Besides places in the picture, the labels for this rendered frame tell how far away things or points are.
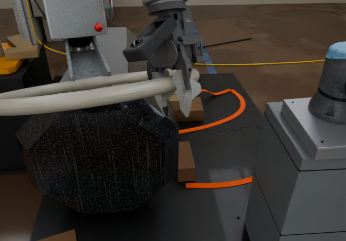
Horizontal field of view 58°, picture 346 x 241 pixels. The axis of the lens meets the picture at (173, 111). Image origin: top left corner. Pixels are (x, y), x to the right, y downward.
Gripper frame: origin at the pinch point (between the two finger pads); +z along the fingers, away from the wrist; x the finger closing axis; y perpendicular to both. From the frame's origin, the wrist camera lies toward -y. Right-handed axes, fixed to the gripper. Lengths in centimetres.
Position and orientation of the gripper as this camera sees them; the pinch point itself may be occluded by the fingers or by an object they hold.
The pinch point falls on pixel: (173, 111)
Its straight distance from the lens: 60.4
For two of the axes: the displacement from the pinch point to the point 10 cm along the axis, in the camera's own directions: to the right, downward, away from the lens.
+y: 6.5, -2.2, 7.3
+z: 1.3, 9.8, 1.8
